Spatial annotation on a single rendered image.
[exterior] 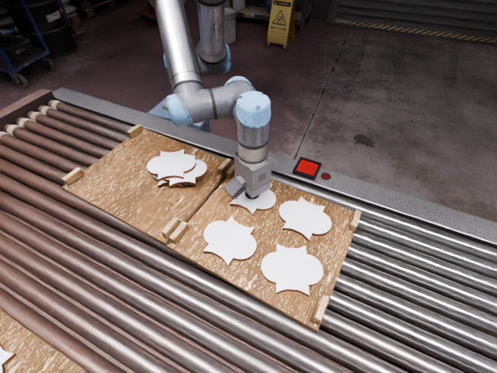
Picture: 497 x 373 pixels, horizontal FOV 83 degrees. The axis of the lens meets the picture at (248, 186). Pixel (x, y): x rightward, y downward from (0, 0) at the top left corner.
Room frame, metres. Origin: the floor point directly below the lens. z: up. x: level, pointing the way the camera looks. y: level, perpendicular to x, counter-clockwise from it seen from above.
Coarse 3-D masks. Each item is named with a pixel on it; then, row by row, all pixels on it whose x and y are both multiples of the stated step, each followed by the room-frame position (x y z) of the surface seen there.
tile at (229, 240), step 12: (216, 228) 0.42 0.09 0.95; (228, 228) 0.42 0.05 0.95; (240, 228) 0.42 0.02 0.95; (252, 228) 0.42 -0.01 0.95; (216, 240) 0.38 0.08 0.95; (228, 240) 0.38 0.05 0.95; (240, 240) 0.38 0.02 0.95; (252, 240) 0.38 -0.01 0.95; (204, 252) 0.35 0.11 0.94; (216, 252) 0.35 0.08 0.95; (228, 252) 0.35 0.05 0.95; (240, 252) 0.35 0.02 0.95; (252, 252) 0.35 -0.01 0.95; (228, 264) 0.32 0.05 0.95
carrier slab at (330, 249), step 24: (216, 192) 0.56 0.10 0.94; (288, 192) 0.56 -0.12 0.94; (216, 216) 0.47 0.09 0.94; (240, 216) 0.47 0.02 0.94; (264, 216) 0.47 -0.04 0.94; (336, 216) 0.47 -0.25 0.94; (192, 240) 0.39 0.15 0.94; (264, 240) 0.39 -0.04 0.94; (288, 240) 0.39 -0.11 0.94; (312, 240) 0.39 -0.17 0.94; (336, 240) 0.39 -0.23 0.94; (216, 264) 0.32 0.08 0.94; (240, 264) 0.32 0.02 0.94; (336, 264) 0.32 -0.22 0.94; (240, 288) 0.26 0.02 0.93; (264, 288) 0.26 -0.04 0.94; (312, 288) 0.26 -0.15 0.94; (288, 312) 0.21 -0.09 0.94; (312, 312) 0.21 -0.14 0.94
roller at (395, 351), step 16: (0, 160) 0.72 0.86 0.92; (16, 176) 0.65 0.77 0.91; (32, 176) 0.64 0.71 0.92; (48, 192) 0.58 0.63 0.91; (64, 192) 0.57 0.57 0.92; (80, 208) 0.52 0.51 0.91; (96, 208) 0.51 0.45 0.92; (112, 224) 0.46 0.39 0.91; (144, 240) 0.41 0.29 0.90; (176, 256) 0.36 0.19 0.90; (336, 320) 0.20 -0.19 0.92; (352, 320) 0.20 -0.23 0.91; (352, 336) 0.17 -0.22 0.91; (368, 336) 0.16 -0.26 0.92; (384, 336) 0.17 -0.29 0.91; (384, 352) 0.14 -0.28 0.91; (400, 352) 0.13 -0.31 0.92; (416, 352) 0.14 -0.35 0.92; (416, 368) 0.11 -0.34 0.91; (432, 368) 0.11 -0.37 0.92; (448, 368) 0.11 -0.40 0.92
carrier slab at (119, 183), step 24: (120, 144) 0.78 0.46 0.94; (144, 144) 0.78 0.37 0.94; (168, 144) 0.78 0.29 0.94; (96, 168) 0.66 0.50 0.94; (120, 168) 0.66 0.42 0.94; (144, 168) 0.66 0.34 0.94; (216, 168) 0.66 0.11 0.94; (72, 192) 0.56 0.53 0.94; (96, 192) 0.56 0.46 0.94; (120, 192) 0.56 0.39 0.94; (144, 192) 0.56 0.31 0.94; (168, 192) 0.56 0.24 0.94; (192, 192) 0.56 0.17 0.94; (120, 216) 0.47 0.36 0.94; (144, 216) 0.47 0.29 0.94; (168, 216) 0.47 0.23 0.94; (168, 240) 0.39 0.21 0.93
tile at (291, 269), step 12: (276, 252) 0.35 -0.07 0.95; (288, 252) 0.35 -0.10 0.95; (300, 252) 0.35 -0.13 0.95; (264, 264) 0.32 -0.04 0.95; (276, 264) 0.32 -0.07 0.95; (288, 264) 0.32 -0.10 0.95; (300, 264) 0.32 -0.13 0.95; (312, 264) 0.32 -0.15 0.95; (264, 276) 0.29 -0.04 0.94; (276, 276) 0.29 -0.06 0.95; (288, 276) 0.29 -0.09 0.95; (300, 276) 0.29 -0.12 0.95; (312, 276) 0.29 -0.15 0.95; (276, 288) 0.26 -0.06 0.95; (288, 288) 0.26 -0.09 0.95; (300, 288) 0.26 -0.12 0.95
